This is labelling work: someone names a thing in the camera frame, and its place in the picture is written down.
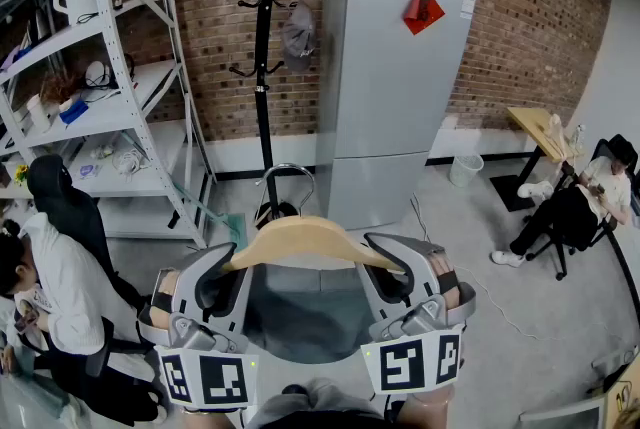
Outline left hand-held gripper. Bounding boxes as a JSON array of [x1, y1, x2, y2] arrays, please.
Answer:
[[138, 242, 260, 411]]

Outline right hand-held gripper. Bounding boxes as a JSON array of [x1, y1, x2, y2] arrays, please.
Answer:
[[355, 232, 477, 396]]

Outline grey-green garment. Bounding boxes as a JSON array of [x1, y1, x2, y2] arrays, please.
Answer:
[[243, 264, 374, 364]]

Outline person's left forearm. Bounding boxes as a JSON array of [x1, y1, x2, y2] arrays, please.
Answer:
[[182, 409, 241, 429]]

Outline person's right forearm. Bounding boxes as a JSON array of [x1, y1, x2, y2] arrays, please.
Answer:
[[399, 384, 456, 429]]

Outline person's left hand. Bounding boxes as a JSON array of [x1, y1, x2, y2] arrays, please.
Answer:
[[148, 269, 181, 329]]

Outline person's right hand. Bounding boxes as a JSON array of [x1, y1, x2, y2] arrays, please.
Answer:
[[428, 254, 461, 311]]

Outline teal flat mop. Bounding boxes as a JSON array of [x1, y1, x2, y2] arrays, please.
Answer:
[[169, 179, 247, 254]]

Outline white mesh wastebasket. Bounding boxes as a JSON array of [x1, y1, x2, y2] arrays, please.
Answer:
[[448, 153, 485, 189]]

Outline person's leg grey trousers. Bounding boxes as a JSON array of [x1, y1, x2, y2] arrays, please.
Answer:
[[244, 376, 391, 429]]

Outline grey refrigerator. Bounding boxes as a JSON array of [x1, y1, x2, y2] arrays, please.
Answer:
[[314, 0, 480, 232]]

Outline blue cloth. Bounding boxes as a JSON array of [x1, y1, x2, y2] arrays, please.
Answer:
[[58, 99, 90, 126]]

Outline clear bottle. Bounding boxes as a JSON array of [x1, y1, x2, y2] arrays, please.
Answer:
[[569, 123, 587, 154]]

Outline black coat rack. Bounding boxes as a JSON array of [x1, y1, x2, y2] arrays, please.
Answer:
[[216, 0, 329, 231]]

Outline white cup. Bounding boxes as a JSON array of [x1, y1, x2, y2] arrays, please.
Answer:
[[25, 94, 54, 134]]

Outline dried brown plant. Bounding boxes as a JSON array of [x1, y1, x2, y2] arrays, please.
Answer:
[[39, 68, 82, 107]]

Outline grey baseball cap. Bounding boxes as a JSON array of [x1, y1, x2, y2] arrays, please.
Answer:
[[281, 1, 317, 73]]

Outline red paper decoration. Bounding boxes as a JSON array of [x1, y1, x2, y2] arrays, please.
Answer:
[[402, 0, 446, 37]]

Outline white floor cable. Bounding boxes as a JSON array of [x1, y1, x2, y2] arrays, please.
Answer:
[[409, 196, 551, 343]]

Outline white cable bundle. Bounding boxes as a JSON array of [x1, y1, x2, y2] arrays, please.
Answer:
[[112, 146, 151, 176]]

